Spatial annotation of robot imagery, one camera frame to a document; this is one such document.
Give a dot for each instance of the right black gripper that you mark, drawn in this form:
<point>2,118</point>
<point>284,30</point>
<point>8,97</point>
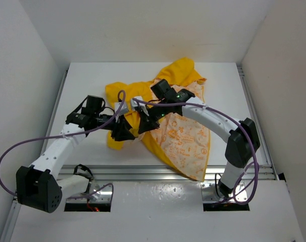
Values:
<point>146,124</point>

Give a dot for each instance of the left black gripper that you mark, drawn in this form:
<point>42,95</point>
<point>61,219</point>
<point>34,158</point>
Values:
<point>120,129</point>

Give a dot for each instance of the yellow jacket with patterned lining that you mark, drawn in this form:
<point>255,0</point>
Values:
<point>179,142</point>

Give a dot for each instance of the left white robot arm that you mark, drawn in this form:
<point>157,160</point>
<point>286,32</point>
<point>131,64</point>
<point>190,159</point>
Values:
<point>38,186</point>

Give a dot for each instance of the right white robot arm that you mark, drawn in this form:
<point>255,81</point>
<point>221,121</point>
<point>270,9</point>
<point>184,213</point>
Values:
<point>241,137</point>

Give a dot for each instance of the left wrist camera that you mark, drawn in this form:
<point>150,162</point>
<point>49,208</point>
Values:
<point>121,108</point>

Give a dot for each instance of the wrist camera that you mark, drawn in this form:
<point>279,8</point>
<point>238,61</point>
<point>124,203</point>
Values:
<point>137,105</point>
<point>121,108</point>

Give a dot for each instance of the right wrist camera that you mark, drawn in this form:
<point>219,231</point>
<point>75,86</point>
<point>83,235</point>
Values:
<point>137,105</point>

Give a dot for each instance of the aluminium rail front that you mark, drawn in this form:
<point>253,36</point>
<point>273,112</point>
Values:
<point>124,173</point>

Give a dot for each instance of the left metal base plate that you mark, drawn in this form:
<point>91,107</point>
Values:
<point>97,193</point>

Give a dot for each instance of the metal base plate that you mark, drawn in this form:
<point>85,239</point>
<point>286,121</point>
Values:
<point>209,195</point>
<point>97,193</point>

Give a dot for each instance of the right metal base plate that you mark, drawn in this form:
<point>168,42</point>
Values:
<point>209,195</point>

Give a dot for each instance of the aluminium rail right side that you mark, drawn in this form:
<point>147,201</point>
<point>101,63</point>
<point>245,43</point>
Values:
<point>254,113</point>

